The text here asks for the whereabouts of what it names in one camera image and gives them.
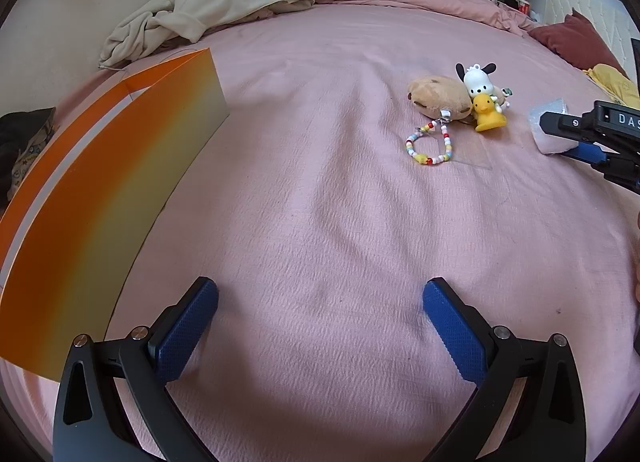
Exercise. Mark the yellow pillow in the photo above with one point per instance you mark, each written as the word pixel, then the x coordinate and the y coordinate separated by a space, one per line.
pixel 619 88

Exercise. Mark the right hand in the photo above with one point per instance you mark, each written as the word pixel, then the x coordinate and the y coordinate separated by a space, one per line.
pixel 637 263

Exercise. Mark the small white figure keychain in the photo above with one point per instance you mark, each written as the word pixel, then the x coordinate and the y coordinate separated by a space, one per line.
pixel 501 98

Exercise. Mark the beige clothing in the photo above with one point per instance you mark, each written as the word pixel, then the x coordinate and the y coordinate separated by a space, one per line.
pixel 146 29

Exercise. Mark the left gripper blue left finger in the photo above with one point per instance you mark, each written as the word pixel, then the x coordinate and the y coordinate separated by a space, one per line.
pixel 91 423

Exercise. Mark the clear tape roll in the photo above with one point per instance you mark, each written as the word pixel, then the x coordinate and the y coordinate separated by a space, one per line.
pixel 546 141

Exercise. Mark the black bag on floor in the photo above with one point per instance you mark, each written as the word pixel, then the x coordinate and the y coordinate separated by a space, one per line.
pixel 18 129

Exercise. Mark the brown capybara plush keychain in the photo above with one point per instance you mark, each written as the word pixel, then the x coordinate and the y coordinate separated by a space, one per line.
pixel 433 94

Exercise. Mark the pink bed sheet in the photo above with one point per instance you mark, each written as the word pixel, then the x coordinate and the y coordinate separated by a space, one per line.
pixel 325 202

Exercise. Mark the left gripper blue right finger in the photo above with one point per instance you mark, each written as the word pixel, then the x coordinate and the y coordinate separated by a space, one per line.
pixel 549 422

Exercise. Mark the white tufted headboard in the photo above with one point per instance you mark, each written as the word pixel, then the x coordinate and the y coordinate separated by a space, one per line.
pixel 611 20

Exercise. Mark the red can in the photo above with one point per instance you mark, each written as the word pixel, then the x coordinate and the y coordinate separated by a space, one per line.
pixel 523 6

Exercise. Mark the orange gradient paper box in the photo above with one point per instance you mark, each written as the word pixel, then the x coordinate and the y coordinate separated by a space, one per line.
pixel 75 226

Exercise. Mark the dark red pillow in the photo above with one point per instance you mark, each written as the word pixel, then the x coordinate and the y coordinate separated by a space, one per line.
pixel 576 41

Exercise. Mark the white dog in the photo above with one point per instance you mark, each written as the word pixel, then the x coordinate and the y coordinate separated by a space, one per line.
pixel 478 84

